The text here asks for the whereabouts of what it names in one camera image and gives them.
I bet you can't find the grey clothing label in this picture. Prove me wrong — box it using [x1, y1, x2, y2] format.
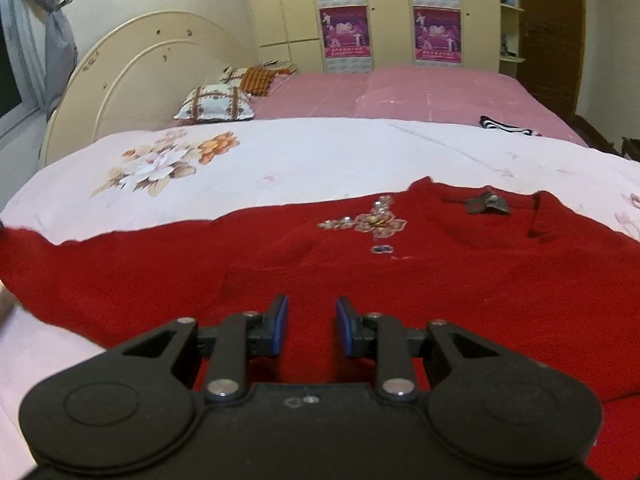
[442, 191, 512, 217]

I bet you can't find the purple wall poster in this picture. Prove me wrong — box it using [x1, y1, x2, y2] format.
[320, 6, 371, 59]
[413, 7, 462, 64]

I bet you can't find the window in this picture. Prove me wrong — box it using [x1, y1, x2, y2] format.
[0, 10, 43, 133]

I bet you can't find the floral checked pillow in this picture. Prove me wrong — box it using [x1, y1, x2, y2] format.
[217, 66, 251, 86]
[174, 84, 256, 122]

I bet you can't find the white floral blanket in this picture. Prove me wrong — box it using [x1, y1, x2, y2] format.
[0, 117, 640, 480]

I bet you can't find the pink bed sheet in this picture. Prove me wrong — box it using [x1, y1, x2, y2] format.
[250, 65, 591, 148]

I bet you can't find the black white striped cloth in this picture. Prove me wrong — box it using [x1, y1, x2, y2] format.
[480, 115, 543, 137]

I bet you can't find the dark wooden bed frame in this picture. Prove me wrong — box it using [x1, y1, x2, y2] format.
[572, 114, 640, 161]

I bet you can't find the cream corner shelf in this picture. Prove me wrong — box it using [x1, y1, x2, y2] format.
[499, 0, 527, 65]

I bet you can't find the grey curtain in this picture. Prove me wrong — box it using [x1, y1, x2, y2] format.
[15, 0, 79, 121]

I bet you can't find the brown wooden door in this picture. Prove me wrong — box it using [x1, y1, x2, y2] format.
[516, 0, 587, 117]

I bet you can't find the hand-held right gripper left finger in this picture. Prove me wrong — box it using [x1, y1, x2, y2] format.
[112, 294, 291, 405]

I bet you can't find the cream wardrobe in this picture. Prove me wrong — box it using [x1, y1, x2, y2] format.
[240, 0, 502, 75]

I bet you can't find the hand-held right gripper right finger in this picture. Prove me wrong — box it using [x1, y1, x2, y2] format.
[334, 296, 526, 404]

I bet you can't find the red knit sweater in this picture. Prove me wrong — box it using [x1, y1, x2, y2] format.
[0, 176, 640, 480]

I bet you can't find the cream wooden headboard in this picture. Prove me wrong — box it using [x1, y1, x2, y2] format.
[42, 11, 258, 166]

